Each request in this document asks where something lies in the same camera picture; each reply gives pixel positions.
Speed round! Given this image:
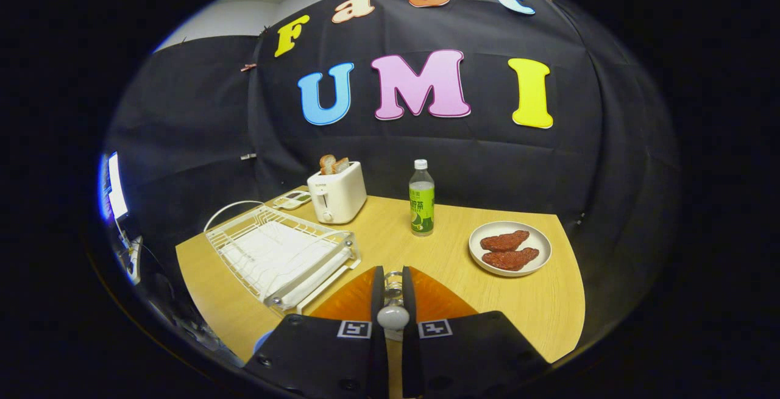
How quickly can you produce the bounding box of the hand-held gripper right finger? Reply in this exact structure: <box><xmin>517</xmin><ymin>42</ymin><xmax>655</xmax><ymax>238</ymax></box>
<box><xmin>401</xmin><ymin>265</ymin><xmax>552</xmax><ymax>398</ymax></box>

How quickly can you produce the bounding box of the white divided condiment tray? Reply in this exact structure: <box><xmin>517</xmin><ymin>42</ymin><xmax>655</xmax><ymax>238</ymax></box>
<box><xmin>272</xmin><ymin>190</ymin><xmax>312</xmax><ymax>211</ymax></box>

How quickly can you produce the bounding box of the black backdrop cloth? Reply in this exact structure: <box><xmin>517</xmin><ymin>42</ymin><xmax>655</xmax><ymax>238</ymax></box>
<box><xmin>104</xmin><ymin>0</ymin><xmax>680</xmax><ymax>339</ymax></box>

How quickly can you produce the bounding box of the metal spoon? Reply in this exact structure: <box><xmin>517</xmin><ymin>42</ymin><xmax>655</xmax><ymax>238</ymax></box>
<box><xmin>377</xmin><ymin>271</ymin><xmax>410</xmax><ymax>342</ymax></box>

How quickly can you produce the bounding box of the green label drink bottle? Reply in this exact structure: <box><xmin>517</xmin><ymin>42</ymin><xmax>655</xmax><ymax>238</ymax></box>
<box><xmin>409</xmin><ymin>159</ymin><xmax>436</xmax><ymax>237</ymax></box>

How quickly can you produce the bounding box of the white wire dish rack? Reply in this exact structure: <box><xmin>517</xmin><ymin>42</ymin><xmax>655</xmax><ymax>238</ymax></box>
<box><xmin>204</xmin><ymin>200</ymin><xmax>361</xmax><ymax>314</ymax></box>

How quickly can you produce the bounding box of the brown meat piece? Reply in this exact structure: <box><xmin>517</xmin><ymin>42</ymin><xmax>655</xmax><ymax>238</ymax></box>
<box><xmin>481</xmin><ymin>247</ymin><xmax>541</xmax><ymax>272</ymax></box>
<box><xmin>480</xmin><ymin>230</ymin><xmax>531</xmax><ymax>252</ymax></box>

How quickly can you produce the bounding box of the white toaster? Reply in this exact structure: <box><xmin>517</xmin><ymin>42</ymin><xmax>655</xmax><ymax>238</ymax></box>
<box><xmin>307</xmin><ymin>161</ymin><xmax>368</xmax><ymax>225</ymax></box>

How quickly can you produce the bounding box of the computer monitor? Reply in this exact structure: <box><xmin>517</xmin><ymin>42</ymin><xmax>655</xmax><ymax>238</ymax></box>
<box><xmin>97</xmin><ymin>151</ymin><xmax>130</xmax><ymax>223</ymax></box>

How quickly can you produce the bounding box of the white plate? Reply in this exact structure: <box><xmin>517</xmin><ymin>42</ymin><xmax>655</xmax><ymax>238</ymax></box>
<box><xmin>468</xmin><ymin>221</ymin><xmax>553</xmax><ymax>278</ymax></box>

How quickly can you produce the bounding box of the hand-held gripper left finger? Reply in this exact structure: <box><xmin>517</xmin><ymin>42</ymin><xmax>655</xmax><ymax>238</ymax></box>
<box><xmin>244</xmin><ymin>265</ymin><xmax>389</xmax><ymax>398</ymax></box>

